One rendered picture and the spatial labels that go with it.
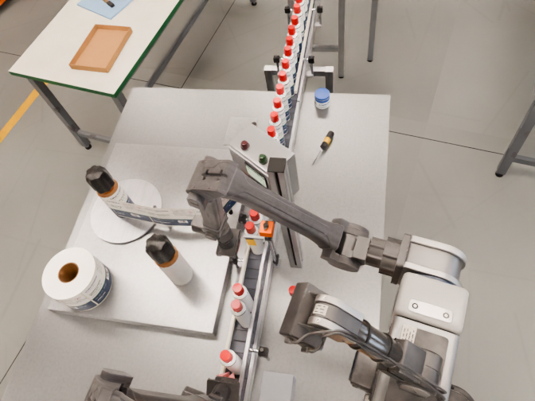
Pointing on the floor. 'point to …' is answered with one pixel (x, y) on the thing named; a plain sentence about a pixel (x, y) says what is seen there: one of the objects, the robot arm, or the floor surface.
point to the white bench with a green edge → (48, 53)
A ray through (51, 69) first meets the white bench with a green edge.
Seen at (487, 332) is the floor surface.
